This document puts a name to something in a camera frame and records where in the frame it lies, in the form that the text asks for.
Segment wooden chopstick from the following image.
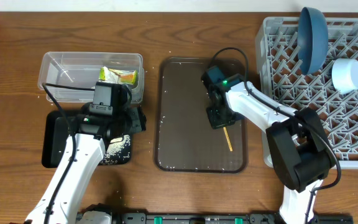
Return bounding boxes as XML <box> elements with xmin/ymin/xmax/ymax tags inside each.
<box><xmin>223</xmin><ymin>127</ymin><xmax>233</xmax><ymax>152</ymax></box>

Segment yellow snack wrapper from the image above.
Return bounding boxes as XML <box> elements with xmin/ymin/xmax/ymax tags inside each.
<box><xmin>99</xmin><ymin>67</ymin><xmax>139</xmax><ymax>85</ymax></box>

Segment dark blue plate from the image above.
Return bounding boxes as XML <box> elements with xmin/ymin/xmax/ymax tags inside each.
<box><xmin>297</xmin><ymin>7</ymin><xmax>328</xmax><ymax>75</ymax></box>

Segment light blue rice bowl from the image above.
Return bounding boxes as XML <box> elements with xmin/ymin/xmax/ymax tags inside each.
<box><xmin>331</xmin><ymin>58</ymin><xmax>358</xmax><ymax>95</ymax></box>

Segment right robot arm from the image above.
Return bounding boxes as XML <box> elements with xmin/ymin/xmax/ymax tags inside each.
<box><xmin>201</xmin><ymin>66</ymin><xmax>339</xmax><ymax>223</ymax></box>

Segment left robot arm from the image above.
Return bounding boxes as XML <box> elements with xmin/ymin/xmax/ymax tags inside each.
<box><xmin>25</xmin><ymin>82</ymin><xmax>146</xmax><ymax>223</ymax></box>

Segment black waste tray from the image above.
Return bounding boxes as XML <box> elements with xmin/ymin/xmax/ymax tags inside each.
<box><xmin>41</xmin><ymin>108</ymin><xmax>133</xmax><ymax>169</ymax></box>

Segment grey dishwasher rack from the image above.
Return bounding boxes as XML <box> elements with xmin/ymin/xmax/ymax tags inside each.
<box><xmin>255</xmin><ymin>17</ymin><xmax>358</xmax><ymax>169</ymax></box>

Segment spilled white rice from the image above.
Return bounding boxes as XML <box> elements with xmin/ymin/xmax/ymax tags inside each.
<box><xmin>99</xmin><ymin>135</ymin><xmax>132</xmax><ymax>166</ymax></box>

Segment brown serving tray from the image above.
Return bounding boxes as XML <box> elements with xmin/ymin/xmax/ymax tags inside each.
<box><xmin>154</xmin><ymin>57</ymin><xmax>248</xmax><ymax>174</ymax></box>

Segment clear plastic bin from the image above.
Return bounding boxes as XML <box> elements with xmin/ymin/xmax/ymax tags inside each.
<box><xmin>38</xmin><ymin>52</ymin><xmax>144</xmax><ymax>105</ymax></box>

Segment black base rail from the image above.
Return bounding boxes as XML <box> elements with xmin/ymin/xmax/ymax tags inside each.
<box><xmin>76</xmin><ymin>212</ymin><xmax>354</xmax><ymax>224</ymax></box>

